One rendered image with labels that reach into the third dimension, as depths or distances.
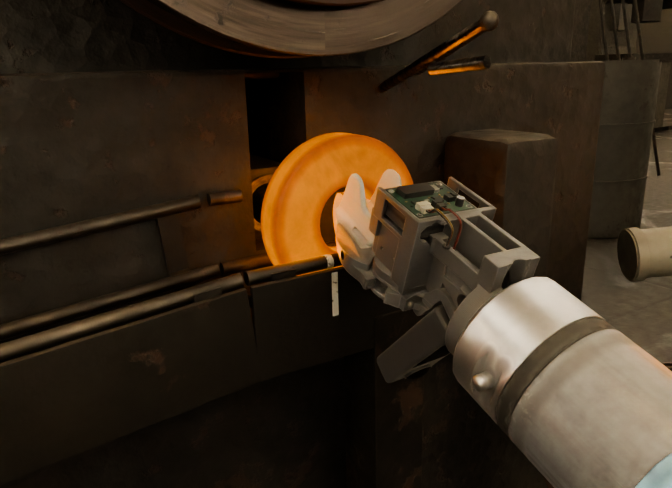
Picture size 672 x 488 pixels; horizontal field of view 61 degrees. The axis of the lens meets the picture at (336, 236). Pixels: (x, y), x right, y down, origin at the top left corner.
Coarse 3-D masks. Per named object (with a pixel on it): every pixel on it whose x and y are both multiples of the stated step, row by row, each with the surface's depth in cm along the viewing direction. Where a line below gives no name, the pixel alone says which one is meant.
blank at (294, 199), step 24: (312, 144) 50; (336, 144) 49; (360, 144) 51; (384, 144) 52; (288, 168) 49; (312, 168) 49; (336, 168) 50; (360, 168) 51; (384, 168) 53; (288, 192) 48; (312, 192) 49; (264, 216) 50; (288, 216) 49; (312, 216) 50; (264, 240) 51; (288, 240) 49; (312, 240) 50
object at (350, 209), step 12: (348, 180) 48; (360, 180) 46; (348, 192) 48; (360, 192) 46; (336, 204) 51; (348, 204) 48; (360, 204) 47; (336, 216) 49; (348, 216) 49; (360, 216) 47; (336, 228) 49; (348, 228) 48; (360, 228) 47; (360, 240) 46; (372, 240) 46
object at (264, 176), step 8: (256, 160) 63; (264, 160) 63; (272, 160) 63; (256, 168) 58; (264, 168) 58; (272, 168) 59; (256, 176) 58; (264, 176) 58; (256, 184) 58; (256, 224) 59; (256, 232) 59
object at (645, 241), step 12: (624, 228) 64; (636, 228) 62; (660, 228) 62; (624, 240) 64; (636, 240) 61; (648, 240) 61; (660, 240) 61; (624, 252) 64; (636, 252) 61; (648, 252) 60; (660, 252) 60; (624, 264) 64; (636, 264) 61; (648, 264) 60; (660, 264) 61; (636, 276) 62; (648, 276) 62; (660, 276) 62
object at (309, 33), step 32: (160, 0) 38; (192, 0) 39; (224, 0) 40; (256, 0) 41; (384, 0) 46; (416, 0) 47; (448, 0) 49; (224, 32) 40; (256, 32) 41; (288, 32) 42; (320, 32) 44; (352, 32) 45; (384, 32) 47; (416, 32) 48
